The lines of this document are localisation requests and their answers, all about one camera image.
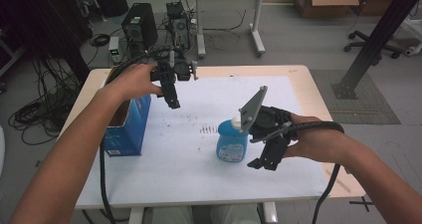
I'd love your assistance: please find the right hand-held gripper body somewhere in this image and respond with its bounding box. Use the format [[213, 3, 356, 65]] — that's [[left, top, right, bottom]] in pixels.
[[238, 86, 293, 143]]

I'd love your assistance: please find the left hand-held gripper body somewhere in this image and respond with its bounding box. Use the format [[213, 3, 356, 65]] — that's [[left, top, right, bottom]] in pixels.
[[150, 50, 199, 86]]

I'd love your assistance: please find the blue bottle with white cap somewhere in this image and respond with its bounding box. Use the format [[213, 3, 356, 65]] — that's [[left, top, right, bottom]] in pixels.
[[216, 114, 251, 163]]

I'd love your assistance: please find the blue cardboard box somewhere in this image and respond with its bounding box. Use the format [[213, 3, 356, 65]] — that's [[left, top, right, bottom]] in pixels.
[[104, 66, 152, 157]]

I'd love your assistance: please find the person's left hand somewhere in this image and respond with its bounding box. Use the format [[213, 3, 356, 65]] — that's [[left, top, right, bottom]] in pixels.
[[105, 64, 163, 102]]

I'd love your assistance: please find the person's right hand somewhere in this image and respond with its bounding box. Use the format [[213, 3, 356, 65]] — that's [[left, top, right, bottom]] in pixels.
[[284, 113, 349, 163]]

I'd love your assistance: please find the open computer case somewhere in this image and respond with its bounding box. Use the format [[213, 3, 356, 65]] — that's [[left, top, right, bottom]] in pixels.
[[165, 1, 192, 51]]

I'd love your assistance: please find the white table leg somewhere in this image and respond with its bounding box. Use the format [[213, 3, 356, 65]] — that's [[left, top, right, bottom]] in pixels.
[[262, 202, 279, 224], [128, 207, 145, 224]]

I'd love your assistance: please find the white table mat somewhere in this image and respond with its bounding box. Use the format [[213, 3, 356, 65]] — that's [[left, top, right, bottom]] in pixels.
[[76, 76, 329, 208]]

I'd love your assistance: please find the black computer tower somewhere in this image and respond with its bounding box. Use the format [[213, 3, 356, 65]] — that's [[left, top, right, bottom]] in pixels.
[[121, 3, 159, 54]]

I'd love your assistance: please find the small white power unit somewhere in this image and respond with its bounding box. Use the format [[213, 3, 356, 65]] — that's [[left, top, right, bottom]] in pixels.
[[108, 36, 121, 65]]

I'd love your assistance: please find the thin wooden strip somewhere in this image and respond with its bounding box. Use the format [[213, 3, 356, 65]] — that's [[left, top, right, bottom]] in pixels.
[[326, 170, 351, 194]]

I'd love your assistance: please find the black tape cross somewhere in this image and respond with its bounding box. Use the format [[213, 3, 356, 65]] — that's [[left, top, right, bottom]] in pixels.
[[348, 196, 375, 213]]

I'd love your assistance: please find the dark grey floor mat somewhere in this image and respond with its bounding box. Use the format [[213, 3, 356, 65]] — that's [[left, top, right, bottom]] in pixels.
[[310, 69, 401, 125]]

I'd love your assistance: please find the black office chair base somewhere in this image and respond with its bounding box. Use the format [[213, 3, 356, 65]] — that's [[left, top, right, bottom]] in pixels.
[[343, 30, 402, 60]]

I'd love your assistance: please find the open brown cardboard box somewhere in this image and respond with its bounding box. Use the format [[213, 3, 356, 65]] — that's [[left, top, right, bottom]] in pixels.
[[290, 0, 360, 19]]

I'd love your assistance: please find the dark curtain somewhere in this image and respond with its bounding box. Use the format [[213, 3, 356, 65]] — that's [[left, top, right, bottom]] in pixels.
[[0, 0, 94, 84]]

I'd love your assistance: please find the closed brown cardboard box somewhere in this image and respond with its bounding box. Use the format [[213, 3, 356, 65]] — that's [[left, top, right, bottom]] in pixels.
[[351, 0, 401, 18]]

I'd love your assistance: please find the black cable coil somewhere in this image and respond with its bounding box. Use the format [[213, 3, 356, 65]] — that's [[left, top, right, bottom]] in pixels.
[[90, 33, 111, 48], [147, 44, 174, 59]]

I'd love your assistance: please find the loose black floor cable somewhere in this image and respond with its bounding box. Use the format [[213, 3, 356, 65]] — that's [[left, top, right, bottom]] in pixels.
[[202, 9, 247, 52]]

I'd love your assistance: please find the left gripper black corrugated cable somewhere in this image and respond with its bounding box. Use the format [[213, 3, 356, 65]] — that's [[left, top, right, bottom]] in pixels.
[[99, 51, 160, 224]]

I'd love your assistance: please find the bundle of black floor cables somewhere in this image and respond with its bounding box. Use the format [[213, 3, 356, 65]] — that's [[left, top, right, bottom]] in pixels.
[[8, 56, 84, 146]]

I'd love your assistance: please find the black aluminium stand post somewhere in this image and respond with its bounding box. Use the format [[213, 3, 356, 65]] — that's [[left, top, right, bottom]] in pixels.
[[331, 0, 422, 101]]

